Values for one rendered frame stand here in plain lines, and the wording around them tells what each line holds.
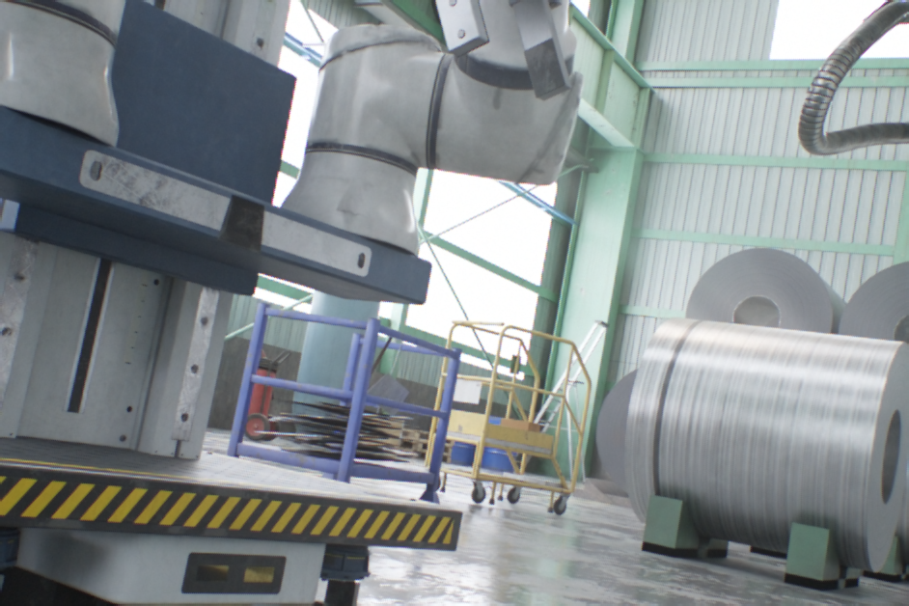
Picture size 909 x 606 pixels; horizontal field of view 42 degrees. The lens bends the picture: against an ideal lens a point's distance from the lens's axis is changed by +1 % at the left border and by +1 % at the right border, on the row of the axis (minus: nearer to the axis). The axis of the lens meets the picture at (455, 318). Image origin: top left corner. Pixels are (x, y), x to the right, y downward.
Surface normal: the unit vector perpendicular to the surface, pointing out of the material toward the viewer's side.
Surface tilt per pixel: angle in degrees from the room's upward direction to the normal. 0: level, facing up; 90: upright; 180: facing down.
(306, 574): 90
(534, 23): 96
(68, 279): 90
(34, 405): 90
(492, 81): 134
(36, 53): 68
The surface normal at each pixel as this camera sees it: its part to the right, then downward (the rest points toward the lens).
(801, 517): -0.47, 0.51
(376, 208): 0.46, -0.33
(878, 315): -0.47, -0.18
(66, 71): 0.72, -0.31
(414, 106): -0.10, 0.12
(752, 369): -0.29, -0.69
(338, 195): -0.07, -0.48
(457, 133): -0.18, 0.48
